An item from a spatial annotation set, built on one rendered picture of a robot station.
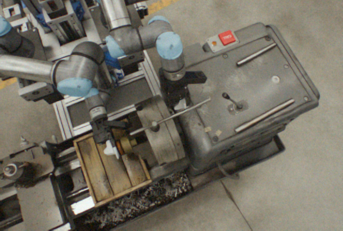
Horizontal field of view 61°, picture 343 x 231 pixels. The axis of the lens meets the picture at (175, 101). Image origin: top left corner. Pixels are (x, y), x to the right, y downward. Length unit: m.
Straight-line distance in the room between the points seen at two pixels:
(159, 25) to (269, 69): 0.58
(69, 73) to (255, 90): 0.75
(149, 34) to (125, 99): 1.46
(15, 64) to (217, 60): 0.82
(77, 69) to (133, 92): 1.28
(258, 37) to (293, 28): 1.71
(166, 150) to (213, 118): 0.24
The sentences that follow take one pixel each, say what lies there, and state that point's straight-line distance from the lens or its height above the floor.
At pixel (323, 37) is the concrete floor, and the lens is 3.17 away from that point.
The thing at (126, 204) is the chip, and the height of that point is 0.59.
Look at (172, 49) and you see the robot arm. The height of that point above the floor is 1.65.
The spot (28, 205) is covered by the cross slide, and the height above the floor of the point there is 0.97.
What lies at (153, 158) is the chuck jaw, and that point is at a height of 1.12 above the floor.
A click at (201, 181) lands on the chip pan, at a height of 0.54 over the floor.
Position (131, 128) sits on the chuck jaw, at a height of 1.16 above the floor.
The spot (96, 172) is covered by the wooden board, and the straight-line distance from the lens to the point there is 1.58.
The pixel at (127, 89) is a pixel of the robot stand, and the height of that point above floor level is 0.21.
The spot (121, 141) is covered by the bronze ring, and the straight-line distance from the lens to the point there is 1.34.
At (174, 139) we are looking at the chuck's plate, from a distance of 1.23.
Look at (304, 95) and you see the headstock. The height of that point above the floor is 1.26.
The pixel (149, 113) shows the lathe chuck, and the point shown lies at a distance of 1.24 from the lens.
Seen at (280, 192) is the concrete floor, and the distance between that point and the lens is 2.54.
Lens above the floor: 2.40
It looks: 70 degrees down
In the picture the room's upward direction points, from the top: 1 degrees counter-clockwise
